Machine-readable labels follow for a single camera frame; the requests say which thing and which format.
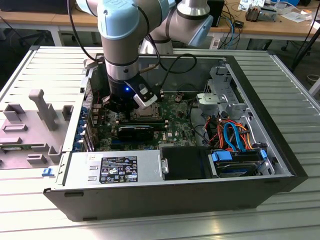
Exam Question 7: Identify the black equipment case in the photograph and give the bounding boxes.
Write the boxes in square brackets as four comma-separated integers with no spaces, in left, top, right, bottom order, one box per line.
[0,0,74,15]

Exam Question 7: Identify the black graphics card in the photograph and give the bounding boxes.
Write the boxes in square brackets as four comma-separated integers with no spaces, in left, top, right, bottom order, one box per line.
[116,125,155,142]

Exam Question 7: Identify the copper coil device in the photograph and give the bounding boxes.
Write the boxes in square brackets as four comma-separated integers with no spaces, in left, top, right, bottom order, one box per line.
[245,6,263,23]

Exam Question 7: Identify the grey desk device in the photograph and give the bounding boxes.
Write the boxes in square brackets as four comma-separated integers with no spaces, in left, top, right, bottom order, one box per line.
[259,5,278,22]

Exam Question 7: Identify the CPU socket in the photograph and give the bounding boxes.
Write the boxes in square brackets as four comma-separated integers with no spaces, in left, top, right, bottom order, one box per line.
[132,101,162,121]

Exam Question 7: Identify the hard disk in blue carrier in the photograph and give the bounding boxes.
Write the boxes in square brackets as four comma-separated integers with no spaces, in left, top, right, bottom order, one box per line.
[210,147,269,179]

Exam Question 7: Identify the black drive bay box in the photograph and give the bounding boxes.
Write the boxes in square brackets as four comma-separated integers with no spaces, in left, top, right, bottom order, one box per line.
[161,146,214,181]

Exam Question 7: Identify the black tripod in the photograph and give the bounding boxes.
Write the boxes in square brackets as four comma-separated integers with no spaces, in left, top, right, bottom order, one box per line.
[289,0,320,72]

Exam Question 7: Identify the blue wire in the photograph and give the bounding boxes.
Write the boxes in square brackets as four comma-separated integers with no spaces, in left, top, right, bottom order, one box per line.
[222,121,248,153]

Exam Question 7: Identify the silver hinge bracket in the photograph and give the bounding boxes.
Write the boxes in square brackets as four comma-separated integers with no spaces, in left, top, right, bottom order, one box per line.
[160,157,170,175]

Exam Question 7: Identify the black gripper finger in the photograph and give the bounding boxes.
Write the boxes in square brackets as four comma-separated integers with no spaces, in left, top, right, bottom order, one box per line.
[102,94,121,113]
[119,101,135,122]

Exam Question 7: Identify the silver drive cage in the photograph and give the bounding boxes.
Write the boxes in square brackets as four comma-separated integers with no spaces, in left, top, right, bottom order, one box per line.
[195,65,252,121]

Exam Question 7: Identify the silver power supply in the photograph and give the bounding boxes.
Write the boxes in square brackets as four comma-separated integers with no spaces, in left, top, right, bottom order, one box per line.
[56,149,164,187]

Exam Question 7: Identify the white papers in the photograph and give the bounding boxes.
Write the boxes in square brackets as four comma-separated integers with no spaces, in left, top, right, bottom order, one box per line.
[280,7,313,24]

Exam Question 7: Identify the black speaker box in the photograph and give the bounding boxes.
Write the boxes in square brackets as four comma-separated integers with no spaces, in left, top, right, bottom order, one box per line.
[207,0,225,28]

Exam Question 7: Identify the green motherboard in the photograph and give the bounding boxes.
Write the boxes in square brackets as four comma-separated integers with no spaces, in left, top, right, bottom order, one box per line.
[90,92,210,153]

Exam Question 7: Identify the silver CPU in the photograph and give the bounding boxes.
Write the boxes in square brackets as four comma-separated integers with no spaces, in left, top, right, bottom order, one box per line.
[136,106,154,118]

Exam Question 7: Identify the grey parts rack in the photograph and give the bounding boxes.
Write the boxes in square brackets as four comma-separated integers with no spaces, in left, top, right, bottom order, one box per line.
[0,88,75,171]

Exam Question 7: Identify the orange wire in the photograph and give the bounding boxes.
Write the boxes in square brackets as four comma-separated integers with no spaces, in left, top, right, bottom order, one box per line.
[206,119,254,151]

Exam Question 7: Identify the green RAM stick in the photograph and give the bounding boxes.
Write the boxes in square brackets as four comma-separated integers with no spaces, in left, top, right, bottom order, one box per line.
[0,144,33,151]

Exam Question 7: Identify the metal socket cover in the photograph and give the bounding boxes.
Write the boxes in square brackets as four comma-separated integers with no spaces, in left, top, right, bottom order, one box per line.
[132,102,161,120]

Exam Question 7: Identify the white black-faced wrist camera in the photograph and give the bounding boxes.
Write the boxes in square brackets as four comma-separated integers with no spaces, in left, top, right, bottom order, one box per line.
[133,83,159,109]

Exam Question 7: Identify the wooden desk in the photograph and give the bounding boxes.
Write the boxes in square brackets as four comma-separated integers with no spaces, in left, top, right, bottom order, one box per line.
[0,4,320,43]

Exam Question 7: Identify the black PC case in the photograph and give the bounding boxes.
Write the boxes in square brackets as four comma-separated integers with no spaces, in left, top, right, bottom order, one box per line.
[42,53,309,223]

